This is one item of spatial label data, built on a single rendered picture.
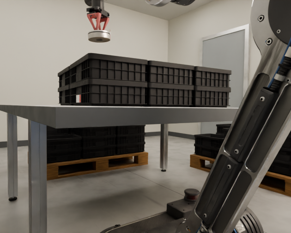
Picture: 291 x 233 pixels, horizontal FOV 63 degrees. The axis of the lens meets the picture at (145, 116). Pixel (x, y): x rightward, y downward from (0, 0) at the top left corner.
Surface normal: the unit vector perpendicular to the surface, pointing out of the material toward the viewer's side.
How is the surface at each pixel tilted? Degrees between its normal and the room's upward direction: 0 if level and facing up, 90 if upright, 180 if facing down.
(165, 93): 90
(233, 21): 90
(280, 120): 90
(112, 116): 90
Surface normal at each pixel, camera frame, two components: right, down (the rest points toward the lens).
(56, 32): 0.57, 0.04
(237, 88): -0.82, 0.01
